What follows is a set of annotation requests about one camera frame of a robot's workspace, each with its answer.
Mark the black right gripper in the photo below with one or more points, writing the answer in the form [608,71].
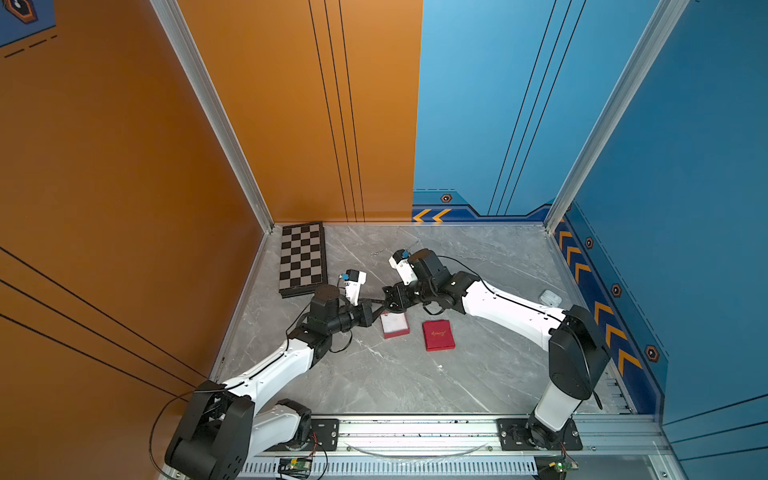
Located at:
[402,302]

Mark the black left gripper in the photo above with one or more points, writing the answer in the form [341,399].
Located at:
[364,311]

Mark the red jewelry box base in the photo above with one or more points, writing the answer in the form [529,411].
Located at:
[394,324]

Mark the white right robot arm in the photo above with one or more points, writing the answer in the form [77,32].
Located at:
[577,352]

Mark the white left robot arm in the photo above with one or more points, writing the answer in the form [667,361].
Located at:
[225,424]

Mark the black and silver chessboard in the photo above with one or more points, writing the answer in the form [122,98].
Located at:
[303,264]

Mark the white earbuds case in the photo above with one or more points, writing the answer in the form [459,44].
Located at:
[550,299]

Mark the left green circuit board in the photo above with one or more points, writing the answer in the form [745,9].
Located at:
[295,468]

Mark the green circuit board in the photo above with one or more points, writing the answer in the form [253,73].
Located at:
[295,468]
[550,468]

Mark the right green circuit board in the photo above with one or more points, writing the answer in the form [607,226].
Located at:
[550,468]

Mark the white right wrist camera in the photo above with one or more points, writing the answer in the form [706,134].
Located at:
[400,262]

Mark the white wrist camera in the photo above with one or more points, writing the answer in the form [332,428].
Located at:
[353,280]
[400,262]

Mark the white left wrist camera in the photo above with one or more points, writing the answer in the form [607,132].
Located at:
[353,280]

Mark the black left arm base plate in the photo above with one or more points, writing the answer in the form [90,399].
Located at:
[324,434]

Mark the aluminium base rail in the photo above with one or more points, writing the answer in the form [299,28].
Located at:
[467,446]

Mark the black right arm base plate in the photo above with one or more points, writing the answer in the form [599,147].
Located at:
[529,434]

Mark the silver aluminium corner post left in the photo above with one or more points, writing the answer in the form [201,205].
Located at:
[176,29]

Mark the silver aluminium corner post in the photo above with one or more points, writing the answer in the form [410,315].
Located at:
[176,29]
[655,35]

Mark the silver aluminium corner post right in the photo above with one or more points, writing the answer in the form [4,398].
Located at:
[655,35]

